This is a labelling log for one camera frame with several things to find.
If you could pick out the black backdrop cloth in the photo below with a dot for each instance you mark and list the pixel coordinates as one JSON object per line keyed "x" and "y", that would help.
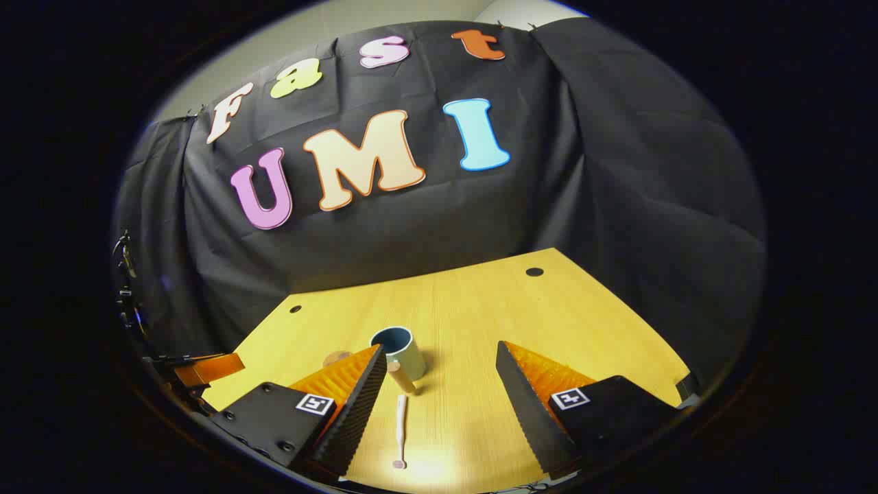
{"x": 411, "y": 233}

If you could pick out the white toothbrush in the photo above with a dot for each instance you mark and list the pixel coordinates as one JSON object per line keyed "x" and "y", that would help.
{"x": 400, "y": 418}

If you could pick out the round brown coaster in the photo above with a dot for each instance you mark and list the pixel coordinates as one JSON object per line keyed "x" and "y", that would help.
{"x": 335, "y": 358}

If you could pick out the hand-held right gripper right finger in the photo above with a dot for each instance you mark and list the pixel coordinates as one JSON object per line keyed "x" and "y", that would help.
{"x": 528, "y": 418}

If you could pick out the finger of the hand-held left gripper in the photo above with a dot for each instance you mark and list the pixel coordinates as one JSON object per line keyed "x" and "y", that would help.
{"x": 206, "y": 370}

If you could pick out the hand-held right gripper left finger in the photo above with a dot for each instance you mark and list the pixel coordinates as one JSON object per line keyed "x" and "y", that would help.
{"x": 357, "y": 418}

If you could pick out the wooden desktop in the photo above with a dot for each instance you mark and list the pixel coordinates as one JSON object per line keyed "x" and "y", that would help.
{"x": 466, "y": 309}

